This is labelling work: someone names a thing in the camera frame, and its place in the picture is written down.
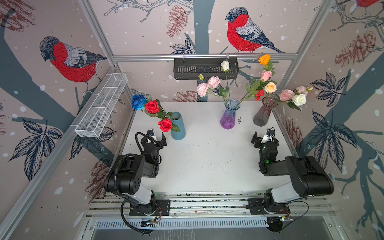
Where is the small red rose stem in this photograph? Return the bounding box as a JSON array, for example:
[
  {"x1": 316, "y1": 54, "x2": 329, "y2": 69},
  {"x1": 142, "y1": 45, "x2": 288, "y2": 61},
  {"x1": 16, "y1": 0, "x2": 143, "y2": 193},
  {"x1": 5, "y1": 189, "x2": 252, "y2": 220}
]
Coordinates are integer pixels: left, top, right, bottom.
[{"x1": 158, "y1": 118, "x2": 180, "y2": 133}]

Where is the pink carnation stem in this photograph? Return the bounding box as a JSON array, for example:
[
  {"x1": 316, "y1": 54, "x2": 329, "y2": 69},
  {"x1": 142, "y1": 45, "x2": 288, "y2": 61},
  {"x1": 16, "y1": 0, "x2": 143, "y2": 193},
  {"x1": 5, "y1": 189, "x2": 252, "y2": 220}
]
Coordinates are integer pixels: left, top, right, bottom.
[{"x1": 280, "y1": 86, "x2": 314, "y2": 102}]

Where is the white rose stem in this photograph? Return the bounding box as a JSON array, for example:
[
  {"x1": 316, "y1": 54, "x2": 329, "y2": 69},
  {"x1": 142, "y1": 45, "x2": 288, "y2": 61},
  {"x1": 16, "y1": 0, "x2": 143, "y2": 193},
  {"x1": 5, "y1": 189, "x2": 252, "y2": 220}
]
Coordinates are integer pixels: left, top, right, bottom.
[
  {"x1": 221, "y1": 60, "x2": 232, "y2": 101},
  {"x1": 288, "y1": 94, "x2": 307, "y2": 111}
]

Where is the single pink rose stem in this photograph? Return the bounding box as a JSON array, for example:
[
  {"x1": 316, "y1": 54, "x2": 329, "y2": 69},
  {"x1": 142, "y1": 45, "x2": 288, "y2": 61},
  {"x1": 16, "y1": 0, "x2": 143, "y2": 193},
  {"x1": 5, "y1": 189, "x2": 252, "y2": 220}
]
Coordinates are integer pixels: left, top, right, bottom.
[{"x1": 246, "y1": 71, "x2": 277, "y2": 99}]

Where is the blue purple glass vase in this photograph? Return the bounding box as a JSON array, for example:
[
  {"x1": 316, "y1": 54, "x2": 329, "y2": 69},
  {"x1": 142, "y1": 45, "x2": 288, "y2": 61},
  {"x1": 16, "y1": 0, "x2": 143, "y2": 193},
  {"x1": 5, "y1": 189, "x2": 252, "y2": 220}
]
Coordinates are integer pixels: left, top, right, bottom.
[{"x1": 220, "y1": 99, "x2": 241, "y2": 130}]

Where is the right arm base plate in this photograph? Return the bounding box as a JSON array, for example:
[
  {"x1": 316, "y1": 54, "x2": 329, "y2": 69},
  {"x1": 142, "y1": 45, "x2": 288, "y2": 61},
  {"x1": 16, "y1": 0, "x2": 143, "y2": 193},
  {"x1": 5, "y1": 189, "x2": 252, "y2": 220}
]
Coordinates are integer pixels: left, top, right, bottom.
[{"x1": 247, "y1": 198, "x2": 291, "y2": 215}]

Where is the teal ceramic vase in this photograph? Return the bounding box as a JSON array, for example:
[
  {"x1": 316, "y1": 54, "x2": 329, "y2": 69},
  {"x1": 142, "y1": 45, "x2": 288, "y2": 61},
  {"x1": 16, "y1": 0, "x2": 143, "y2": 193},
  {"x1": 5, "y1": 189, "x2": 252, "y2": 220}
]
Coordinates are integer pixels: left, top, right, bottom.
[{"x1": 171, "y1": 112, "x2": 186, "y2": 141}]

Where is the orange rose stem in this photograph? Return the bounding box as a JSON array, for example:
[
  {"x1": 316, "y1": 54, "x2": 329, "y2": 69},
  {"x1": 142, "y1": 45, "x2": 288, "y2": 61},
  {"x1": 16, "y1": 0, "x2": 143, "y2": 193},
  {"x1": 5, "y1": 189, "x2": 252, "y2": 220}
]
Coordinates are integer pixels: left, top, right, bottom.
[{"x1": 259, "y1": 55, "x2": 277, "y2": 94}]

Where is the mauve glass vase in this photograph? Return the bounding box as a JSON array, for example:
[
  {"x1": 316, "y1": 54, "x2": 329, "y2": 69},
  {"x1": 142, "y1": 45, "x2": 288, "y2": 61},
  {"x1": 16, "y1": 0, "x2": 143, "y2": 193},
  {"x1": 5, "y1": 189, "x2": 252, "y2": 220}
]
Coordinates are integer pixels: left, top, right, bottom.
[{"x1": 253, "y1": 97, "x2": 278, "y2": 127}]

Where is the white wire mesh basket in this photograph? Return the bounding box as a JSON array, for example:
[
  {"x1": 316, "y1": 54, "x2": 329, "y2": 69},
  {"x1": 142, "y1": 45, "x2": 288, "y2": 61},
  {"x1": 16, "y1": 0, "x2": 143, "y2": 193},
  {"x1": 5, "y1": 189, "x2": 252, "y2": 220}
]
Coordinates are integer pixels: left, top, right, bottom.
[{"x1": 75, "y1": 73, "x2": 128, "y2": 138}]

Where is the black hanging wire basket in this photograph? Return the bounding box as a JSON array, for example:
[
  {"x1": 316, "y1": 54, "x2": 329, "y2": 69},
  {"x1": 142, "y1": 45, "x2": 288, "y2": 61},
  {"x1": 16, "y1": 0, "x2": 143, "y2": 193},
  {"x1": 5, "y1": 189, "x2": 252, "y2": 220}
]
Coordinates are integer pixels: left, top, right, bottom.
[{"x1": 174, "y1": 58, "x2": 226, "y2": 80}]

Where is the aluminium rail base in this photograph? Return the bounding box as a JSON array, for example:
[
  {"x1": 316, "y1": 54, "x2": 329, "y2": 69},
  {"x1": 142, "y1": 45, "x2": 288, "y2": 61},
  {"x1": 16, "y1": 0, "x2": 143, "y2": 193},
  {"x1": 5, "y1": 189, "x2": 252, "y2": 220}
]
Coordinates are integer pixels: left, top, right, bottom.
[{"x1": 82, "y1": 192, "x2": 336, "y2": 234}]

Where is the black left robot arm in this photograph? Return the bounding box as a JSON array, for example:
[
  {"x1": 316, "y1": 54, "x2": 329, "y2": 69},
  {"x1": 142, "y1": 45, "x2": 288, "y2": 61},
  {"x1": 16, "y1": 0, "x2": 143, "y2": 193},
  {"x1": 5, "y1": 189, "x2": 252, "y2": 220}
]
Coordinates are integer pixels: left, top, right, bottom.
[{"x1": 104, "y1": 131, "x2": 169, "y2": 217}]

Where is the blue rose stem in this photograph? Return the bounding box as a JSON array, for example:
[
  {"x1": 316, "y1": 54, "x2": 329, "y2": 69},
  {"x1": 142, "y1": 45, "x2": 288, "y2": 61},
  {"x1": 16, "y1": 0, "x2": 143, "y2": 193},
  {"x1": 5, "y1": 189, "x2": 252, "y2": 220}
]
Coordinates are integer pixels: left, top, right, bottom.
[{"x1": 131, "y1": 94, "x2": 147, "y2": 111}]

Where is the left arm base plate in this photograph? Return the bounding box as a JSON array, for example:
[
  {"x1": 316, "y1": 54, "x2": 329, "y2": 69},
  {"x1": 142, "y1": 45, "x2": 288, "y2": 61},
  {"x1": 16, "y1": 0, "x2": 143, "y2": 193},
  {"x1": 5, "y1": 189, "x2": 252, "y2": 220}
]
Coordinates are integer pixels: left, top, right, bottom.
[{"x1": 129, "y1": 200, "x2": 171, "y2": 217}]

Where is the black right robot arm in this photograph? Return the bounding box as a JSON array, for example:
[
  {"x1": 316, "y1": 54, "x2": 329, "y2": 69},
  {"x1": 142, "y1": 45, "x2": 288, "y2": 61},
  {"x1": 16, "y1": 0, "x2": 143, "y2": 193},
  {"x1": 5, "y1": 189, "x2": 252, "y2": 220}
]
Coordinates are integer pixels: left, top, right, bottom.
[{"x1": 248, "y1": 129, "x2": 334, "y2": 215}]

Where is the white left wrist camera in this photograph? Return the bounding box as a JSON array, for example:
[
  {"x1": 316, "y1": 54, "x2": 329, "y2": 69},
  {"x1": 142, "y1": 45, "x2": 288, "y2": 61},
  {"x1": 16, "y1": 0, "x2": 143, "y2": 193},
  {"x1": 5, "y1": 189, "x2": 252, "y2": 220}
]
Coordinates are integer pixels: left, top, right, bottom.
[{"x1": 147, "y1": 129, "x2": 157, "y2": 141}]

